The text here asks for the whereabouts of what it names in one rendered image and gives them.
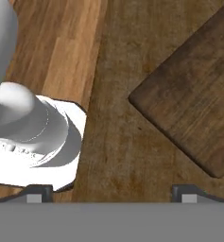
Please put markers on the dark wooden cutting board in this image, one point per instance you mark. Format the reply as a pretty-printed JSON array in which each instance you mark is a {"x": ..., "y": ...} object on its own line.
[{"x": 192, "y": 100}]

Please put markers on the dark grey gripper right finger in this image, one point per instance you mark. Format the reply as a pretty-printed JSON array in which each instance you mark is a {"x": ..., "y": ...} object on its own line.
[{"x": 182, "y": 191}]

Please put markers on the white rounded pedestal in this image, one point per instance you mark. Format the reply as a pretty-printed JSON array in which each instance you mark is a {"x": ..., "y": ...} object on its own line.
[{"x": 31, "y": 132}]

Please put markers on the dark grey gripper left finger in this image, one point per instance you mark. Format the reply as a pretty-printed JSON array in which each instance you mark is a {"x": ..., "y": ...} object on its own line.
[{"x": 41, "y": 191}]

